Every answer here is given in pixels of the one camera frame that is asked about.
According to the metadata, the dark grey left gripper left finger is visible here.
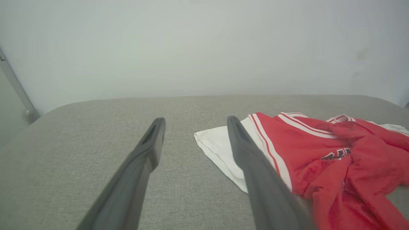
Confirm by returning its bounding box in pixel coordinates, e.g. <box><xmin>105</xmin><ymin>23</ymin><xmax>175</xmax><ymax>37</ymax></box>
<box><xmin>76</xmin><ymin>117</ymin><xmax>166</xmax><ymax>230</ymax></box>

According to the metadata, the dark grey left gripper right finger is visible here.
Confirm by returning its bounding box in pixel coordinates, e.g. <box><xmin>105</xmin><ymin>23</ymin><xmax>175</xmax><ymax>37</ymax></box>
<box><xmin>227</xmin><ymin>116</ymin><xmax>317</xmax><ymax>230</ymax></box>

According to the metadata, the red and white jersey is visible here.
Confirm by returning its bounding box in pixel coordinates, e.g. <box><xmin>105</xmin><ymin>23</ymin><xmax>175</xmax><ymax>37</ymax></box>
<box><xmin>194</xmin><ymin>112</ymin><xmax>409</xmax><ymax>230</ymax></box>

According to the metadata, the grey metal bar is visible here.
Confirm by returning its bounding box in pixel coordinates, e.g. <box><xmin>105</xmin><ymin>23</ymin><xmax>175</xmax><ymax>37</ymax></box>
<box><xmin>0</xmin><ymin>48</ymin><xmax>41</xmax><ymax>124</ymax></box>

